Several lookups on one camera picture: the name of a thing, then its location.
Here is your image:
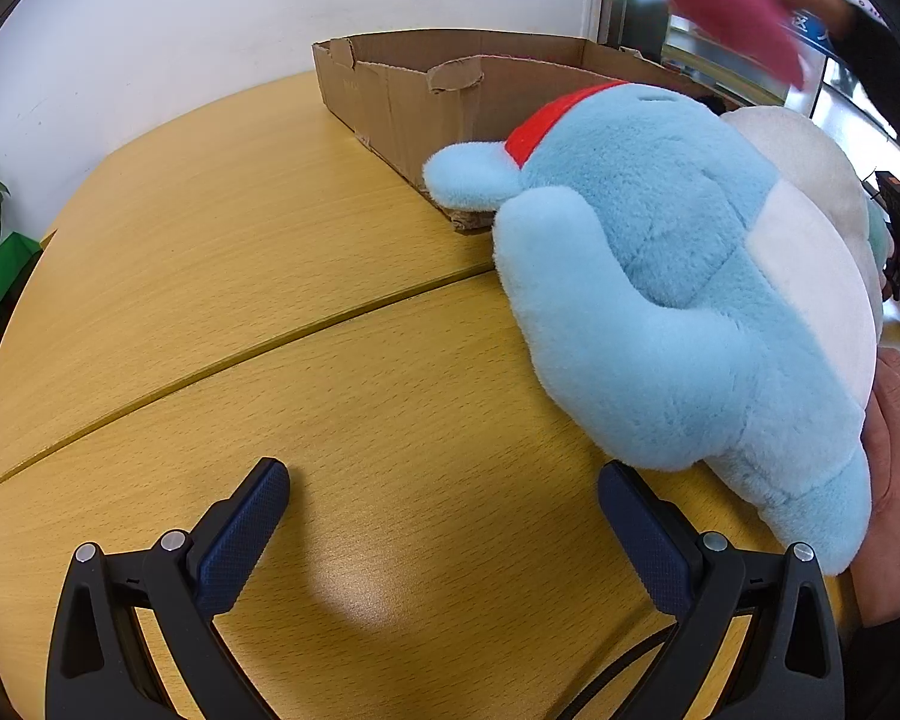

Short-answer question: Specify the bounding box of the light blue plush toy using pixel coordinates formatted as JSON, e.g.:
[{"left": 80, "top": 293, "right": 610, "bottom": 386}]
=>
[{"left": 422, "top": 81, "right": 882, "bottom": 578}]

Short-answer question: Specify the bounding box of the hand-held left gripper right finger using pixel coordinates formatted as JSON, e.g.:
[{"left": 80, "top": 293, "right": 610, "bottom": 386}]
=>
[{"left": 598, "top": 461, "right": 847, "bottom": 720}]

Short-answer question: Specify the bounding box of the another person's forearm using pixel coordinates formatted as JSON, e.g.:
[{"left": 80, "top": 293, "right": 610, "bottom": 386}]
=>
[{"left": 727, "top": 0, "right": 900, "bottom": 140}]

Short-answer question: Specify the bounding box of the brown cardboard box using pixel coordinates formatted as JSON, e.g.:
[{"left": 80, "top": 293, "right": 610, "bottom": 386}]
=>
[{"left": 312, "top": 31, "right": 728, "bottom": 235}]

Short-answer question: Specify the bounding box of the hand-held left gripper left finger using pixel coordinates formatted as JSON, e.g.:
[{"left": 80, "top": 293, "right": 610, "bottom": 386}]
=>
[{"left": 45, "top": 457, "right": 292, "bottom": 720}]

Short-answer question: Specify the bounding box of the pink plush toy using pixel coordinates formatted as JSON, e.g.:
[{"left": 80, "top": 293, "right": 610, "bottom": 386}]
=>
[{"left": 581, "top": 0, "right": 807, "bottom": 95}]

